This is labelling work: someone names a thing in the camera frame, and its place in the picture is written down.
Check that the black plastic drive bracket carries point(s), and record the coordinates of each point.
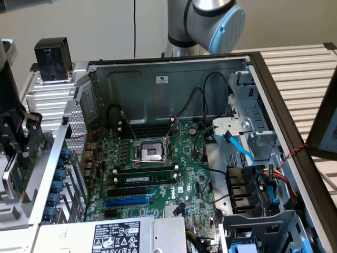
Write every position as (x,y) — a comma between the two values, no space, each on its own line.
(239,184)

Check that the green motherboard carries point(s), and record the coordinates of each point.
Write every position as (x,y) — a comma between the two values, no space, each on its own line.
(189,158)

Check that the grey metal PC case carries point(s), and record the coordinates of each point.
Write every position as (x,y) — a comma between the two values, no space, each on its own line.
(147,95)

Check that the dark framed panel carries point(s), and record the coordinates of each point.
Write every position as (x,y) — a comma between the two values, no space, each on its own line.
(323,121)

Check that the silver CPU socket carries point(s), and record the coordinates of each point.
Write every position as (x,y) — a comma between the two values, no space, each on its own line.
(148,151)

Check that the grey metal drive cage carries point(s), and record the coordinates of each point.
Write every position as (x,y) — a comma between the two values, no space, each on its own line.
(263,224)

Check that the grey power supply with label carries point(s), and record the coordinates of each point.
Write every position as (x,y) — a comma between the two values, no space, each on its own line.
(79,234)

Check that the green GPU with black cooler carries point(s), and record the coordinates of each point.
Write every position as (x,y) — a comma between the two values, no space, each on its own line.
(26,163)

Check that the silver coin battery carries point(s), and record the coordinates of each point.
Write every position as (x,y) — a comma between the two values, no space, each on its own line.
(192,131)

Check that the green RAM stick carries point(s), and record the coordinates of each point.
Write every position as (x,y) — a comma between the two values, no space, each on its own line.
(147,178)

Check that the long black expansion slot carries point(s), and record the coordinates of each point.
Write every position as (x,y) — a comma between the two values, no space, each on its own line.
(126,192)

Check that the silver chipset heatsink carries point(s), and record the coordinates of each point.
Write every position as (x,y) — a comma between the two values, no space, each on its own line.
(169,210)

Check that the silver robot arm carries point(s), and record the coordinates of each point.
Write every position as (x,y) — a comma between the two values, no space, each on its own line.
(205,23)

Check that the blue expansion slot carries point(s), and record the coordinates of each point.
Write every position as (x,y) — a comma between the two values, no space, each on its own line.
(126,203)

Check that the blue plastic drive rail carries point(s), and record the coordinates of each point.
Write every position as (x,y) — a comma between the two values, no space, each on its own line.
(242,248)

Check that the grey parts rack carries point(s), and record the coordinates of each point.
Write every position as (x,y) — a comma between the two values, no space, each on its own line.
(44,139)

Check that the metal disk bay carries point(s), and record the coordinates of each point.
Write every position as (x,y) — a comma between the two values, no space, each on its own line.
(252,110)

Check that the black heatsink block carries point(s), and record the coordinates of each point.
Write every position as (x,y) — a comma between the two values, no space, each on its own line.
(52,60)

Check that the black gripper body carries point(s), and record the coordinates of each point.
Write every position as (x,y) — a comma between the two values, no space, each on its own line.
(9,92)

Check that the short black expansion slot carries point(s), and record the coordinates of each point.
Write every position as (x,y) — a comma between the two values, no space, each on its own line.
(110,213)

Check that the silver socket cover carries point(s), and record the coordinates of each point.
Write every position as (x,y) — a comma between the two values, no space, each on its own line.
(175,131)

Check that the blue slot clip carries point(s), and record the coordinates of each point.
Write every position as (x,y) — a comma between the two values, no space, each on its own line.
(50,213)
(62,164)
(54,199)
(57,187)
(65,154)
(60,175)

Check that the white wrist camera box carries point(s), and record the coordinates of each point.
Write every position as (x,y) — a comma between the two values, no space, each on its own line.
(11,51)

